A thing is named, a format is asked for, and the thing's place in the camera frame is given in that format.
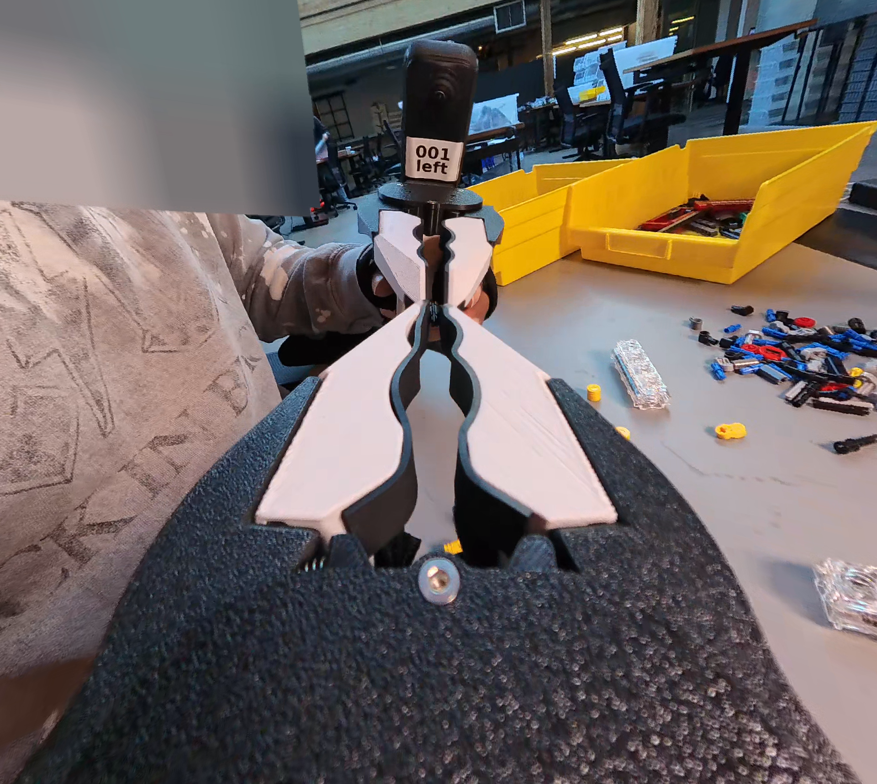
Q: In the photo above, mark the black office chair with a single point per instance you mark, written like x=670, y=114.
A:
x=630, y=106

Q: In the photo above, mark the wall air vent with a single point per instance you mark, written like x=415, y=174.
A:
x=510, y=17

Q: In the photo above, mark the person's grey speckled sweatshirt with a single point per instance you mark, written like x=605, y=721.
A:
x=103, y=387

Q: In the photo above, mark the long black pin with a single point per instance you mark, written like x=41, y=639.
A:
x=856, y=443

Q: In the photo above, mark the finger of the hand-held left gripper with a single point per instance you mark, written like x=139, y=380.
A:
x=401, y=256
x=469, y=256

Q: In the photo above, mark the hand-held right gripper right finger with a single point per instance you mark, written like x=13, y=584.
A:
x=541, y=448

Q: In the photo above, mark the yellow plastic bin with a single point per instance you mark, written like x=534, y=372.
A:
x=788, y=181
x=527, y=229

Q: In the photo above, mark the grey desk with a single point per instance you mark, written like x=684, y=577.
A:
x=685, y=510

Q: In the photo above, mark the person's left hand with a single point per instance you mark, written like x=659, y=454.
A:
x=488, y=306

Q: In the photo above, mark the pile of mixed building parts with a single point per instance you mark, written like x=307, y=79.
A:
x=788, y=359

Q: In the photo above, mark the yellow crank connector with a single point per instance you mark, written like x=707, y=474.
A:
x=730, y=431

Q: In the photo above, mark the person's left forearm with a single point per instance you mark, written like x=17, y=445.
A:
x=294, y=277

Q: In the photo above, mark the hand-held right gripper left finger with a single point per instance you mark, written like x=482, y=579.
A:
x=329, y=448

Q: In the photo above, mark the wooden standing desk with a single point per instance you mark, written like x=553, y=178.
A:
x=719, y=41

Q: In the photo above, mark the heap of red black parts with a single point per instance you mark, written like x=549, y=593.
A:
x=712, y=205

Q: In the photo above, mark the transparent cylinder block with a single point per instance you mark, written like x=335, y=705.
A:
x=849, y=596
x=640, y=373

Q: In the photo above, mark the black power adapter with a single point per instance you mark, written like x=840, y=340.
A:
x=864, y=195

